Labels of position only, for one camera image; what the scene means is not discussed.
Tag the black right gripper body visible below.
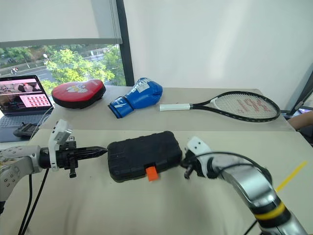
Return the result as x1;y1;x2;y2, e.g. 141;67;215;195
180;151;205;180

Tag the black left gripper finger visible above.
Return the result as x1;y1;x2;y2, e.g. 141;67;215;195
76;145;109;155
76;151;109;161

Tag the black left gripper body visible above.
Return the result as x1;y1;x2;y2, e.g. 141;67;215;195
56;137;79;179

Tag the black tool case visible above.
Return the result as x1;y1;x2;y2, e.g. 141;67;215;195
107;130;183;183

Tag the black handheld controller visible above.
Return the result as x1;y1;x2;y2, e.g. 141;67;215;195
13;122;41;138

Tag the red boxing focus pad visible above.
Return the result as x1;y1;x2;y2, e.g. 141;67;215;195
51;78;107;110

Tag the black tennis racket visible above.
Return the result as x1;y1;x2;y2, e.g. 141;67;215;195
159;91;281;122

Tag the dark laptop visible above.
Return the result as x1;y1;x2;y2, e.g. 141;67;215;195
0;74;54;143

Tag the blue boxing glove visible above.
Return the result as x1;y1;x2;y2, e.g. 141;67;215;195
108;77;163;119

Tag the wide white roller blind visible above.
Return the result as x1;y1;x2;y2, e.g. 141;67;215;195
123;0;313;90

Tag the black stand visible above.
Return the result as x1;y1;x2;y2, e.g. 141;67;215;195
284;70;313;116

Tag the white roller blind with bar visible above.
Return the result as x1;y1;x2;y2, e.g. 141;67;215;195
0;0;123;49

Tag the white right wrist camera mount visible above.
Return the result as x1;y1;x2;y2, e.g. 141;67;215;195
184;136;214;178

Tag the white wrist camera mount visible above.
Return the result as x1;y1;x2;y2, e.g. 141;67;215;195
47;119;74;172
184;136;214;178

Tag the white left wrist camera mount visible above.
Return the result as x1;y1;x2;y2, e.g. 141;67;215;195
47;119;74;172

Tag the white cable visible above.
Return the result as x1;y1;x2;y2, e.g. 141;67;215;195
33;106;55;133

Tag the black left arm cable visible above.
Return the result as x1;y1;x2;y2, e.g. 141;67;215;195
18;168;50;235

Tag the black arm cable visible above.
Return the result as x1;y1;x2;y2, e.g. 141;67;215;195
18;168;50;235
207;151;272;187

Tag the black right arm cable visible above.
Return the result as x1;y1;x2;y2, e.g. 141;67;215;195
207;151;272;187

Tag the black window frame post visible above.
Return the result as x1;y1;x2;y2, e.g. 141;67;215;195
114;0;135;87

